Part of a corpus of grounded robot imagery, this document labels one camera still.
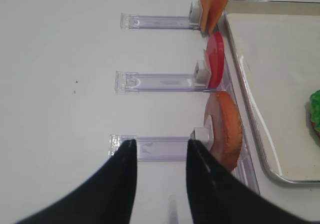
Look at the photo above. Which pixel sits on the standing bun bottom slice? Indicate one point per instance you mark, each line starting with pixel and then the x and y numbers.
pixel 227 127

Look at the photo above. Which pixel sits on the clear holder under cheese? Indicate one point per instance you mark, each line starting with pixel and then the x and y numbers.
pixel 192 21

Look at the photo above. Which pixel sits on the white rectangular serving tray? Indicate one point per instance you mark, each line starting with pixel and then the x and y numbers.
pixel 275 48

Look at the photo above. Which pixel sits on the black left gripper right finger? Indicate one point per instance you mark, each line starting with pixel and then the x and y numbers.
pixel 216 196

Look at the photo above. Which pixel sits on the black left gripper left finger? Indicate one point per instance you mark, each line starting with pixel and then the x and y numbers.
pixel 106 197

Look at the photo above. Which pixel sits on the clear holder under bun slice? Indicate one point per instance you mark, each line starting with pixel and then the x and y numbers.
pixel 163 148

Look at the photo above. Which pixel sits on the green lettuce leaf on tray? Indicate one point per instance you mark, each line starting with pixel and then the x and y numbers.
pixel 315 104

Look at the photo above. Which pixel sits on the left long clear acrylic rail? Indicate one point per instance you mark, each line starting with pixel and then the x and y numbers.
pixel 244 170

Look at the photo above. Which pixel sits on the clear holder under tomato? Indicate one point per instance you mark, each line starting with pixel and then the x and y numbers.
pixel 198 81

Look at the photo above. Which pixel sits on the standing red tomato slice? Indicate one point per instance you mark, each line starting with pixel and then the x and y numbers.
pixel 214 59

